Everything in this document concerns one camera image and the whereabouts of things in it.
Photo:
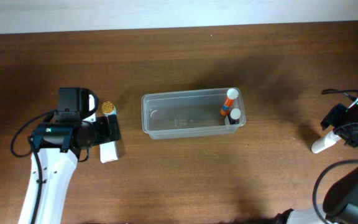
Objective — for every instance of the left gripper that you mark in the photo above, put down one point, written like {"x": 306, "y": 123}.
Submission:
{"x": 114, "y": 127}

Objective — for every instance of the small gold-lid jar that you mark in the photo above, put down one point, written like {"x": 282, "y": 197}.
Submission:
{"x": 108, "y": 108}

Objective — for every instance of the clear plastic container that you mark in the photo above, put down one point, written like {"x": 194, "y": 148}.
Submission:
{"x": 185, "y": 114}

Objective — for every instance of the white green medicine box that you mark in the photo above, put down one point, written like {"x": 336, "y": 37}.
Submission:
{"x": 108, "y": 152}

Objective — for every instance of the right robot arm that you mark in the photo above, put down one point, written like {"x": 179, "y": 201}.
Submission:
{"x": 340, "y": 204}

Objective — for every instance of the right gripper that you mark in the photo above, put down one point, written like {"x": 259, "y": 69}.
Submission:
{"x": 348, "y": 134}

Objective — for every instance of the orange tube white cap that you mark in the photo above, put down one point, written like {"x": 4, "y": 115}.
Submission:
{"x": 231, "y": 96}

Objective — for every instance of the black bottle white cap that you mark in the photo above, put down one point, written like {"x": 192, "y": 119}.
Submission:
{"x": 234, "y": 116}

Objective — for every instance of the white spray bottle clear cap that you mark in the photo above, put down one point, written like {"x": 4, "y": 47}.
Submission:
{"x": 325, "y": 142}

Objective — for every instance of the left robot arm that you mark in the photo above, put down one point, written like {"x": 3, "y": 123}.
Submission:
{"x": 53, "y": 162}

